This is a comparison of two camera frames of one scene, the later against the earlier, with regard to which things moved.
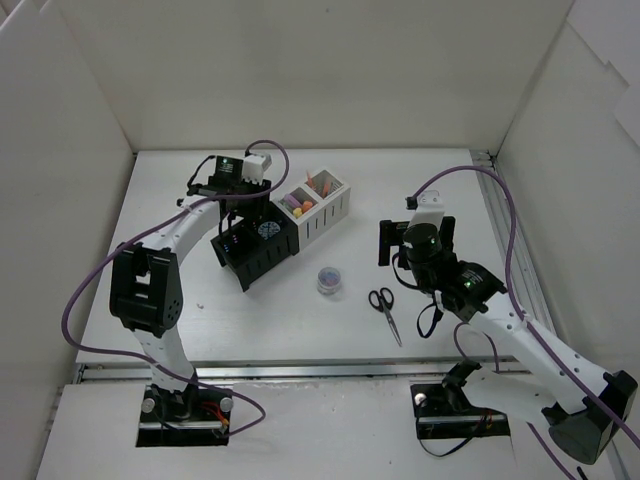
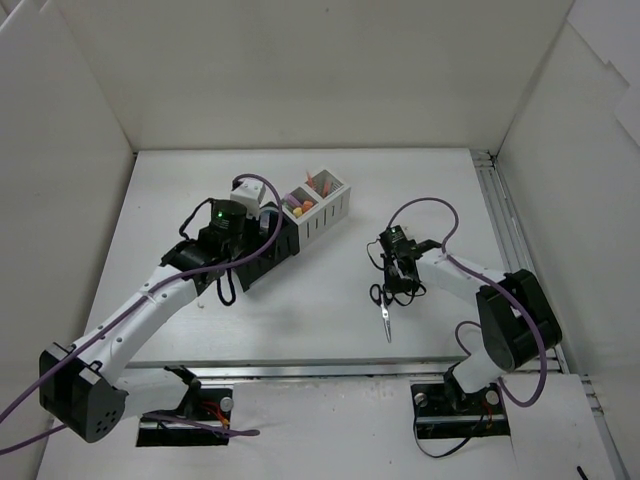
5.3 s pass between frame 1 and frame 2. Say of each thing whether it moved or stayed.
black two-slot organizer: stayed
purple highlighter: stayed
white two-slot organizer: stayed
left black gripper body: moved
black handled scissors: moved
